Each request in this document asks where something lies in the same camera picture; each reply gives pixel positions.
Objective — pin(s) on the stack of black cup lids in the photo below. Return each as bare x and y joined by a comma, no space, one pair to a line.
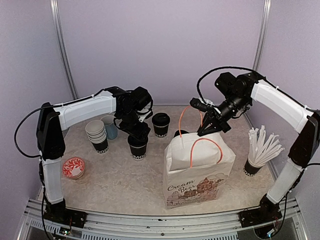
180,132

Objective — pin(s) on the white paper takeout bag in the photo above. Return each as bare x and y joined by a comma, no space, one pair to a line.
195,169

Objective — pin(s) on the black plastic cup lid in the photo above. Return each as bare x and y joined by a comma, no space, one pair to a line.
161,119

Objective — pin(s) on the black paper coffee cup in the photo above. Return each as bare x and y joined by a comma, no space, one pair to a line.
161,132

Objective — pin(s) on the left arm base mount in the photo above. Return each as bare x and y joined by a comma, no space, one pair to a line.
68,217

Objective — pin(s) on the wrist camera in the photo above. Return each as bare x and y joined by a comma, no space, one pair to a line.
146,113
201,105

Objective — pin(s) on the black cup holding straws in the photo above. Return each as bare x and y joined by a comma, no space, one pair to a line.
250,169

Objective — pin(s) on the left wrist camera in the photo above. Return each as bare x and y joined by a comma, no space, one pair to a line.
146,113

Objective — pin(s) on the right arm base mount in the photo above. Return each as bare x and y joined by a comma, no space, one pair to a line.
257,216

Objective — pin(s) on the bundle of white wrapped straws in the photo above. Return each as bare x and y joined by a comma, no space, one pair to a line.
262,149

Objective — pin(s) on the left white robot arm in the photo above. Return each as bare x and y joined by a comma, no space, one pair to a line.
53,120

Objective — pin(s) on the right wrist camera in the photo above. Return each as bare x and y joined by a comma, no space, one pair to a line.
201,105

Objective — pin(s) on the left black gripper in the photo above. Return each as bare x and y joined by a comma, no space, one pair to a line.
141,133

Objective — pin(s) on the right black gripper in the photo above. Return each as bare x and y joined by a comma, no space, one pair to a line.
218,119

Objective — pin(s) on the aluminium front frame rail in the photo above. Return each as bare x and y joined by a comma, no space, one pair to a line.
208,226

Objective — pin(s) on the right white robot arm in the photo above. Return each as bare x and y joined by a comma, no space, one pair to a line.
305,89

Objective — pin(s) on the light blue ceramic mug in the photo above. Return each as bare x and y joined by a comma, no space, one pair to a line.
111,129

